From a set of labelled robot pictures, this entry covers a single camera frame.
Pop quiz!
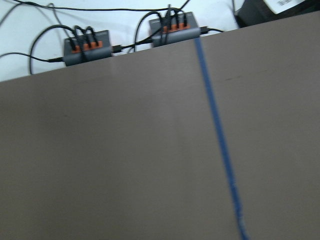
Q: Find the black box with label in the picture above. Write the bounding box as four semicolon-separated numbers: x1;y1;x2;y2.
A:
234;0;320;28

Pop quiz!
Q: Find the orange black connector strip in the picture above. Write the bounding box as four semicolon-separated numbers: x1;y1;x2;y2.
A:
63;27;123;67

